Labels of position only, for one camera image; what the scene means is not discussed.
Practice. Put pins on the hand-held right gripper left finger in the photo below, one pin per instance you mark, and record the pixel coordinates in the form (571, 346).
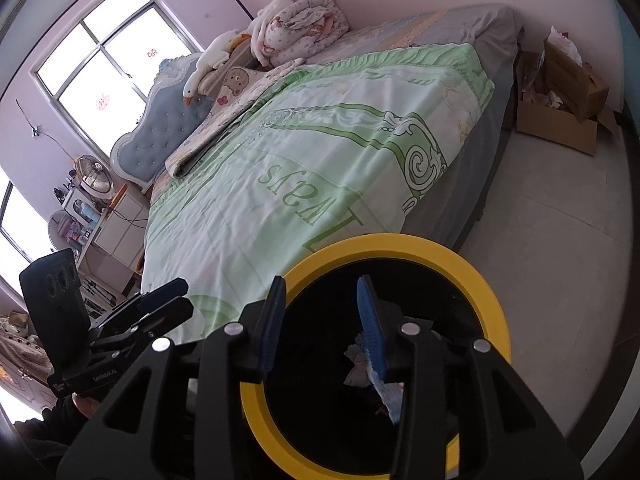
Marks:
(272, 330)

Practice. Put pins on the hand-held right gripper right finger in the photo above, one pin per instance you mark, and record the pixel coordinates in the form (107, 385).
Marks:
(372, 330)

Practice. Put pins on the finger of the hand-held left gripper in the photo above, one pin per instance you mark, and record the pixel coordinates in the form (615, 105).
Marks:
(165, 294)
(172, 317)

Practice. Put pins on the black trash bin yellow rim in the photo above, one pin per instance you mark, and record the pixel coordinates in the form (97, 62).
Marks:
(400, 250)

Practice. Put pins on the person's left forearm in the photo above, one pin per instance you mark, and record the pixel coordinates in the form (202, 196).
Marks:
(45, 440)

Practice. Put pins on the person's left hand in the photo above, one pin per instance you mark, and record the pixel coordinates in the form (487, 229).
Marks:
(87, 404)

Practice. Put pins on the white desk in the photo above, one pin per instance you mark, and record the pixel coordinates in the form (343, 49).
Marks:
(100, 290)

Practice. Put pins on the brown patterned cloth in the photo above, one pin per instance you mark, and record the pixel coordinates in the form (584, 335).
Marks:
(25, 360)

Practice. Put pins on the white drawer cabinet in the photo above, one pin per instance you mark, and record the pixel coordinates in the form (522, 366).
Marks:
(120, 230)

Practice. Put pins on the round table mirror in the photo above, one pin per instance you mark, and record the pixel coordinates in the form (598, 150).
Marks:
(62, 227)

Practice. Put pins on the white framed window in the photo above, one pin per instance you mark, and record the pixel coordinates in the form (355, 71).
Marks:
(100, 75)
(12, 225)

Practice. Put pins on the light blue bottle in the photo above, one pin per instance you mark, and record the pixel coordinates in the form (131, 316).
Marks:
(92, 215)

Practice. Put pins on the white box appliance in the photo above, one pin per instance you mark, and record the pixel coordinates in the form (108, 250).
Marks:
(75, 205)

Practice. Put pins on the white desk fan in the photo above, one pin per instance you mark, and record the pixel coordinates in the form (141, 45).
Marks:
(95, 175)

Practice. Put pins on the bed with blue tufted headboard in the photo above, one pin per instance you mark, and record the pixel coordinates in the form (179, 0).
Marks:
(145, 140)

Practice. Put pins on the green floral quilt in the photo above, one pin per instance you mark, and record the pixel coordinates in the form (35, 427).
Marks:
(300, 160)

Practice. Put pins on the bear print blanket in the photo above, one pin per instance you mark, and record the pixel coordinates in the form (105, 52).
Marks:
(235, 95)

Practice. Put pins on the white goose plush toy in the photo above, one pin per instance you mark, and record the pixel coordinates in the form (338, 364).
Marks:
(210, 57)

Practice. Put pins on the brown striped pillow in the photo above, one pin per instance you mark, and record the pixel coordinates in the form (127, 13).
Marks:
(242, 52)

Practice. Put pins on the low open cardboard box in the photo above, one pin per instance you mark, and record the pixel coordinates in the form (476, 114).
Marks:
(555, 130)

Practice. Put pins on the folded pink floral quilt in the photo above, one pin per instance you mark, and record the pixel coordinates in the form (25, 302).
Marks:
(295, 30)

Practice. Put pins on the striped grey bed sheet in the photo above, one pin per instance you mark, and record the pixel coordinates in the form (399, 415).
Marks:
(410, 25)

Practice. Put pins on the tall cardboard box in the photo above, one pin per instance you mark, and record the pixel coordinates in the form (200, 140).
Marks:
(570, 85)

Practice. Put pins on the white plastic bag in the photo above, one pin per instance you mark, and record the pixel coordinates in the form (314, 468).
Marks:
(565, 42)

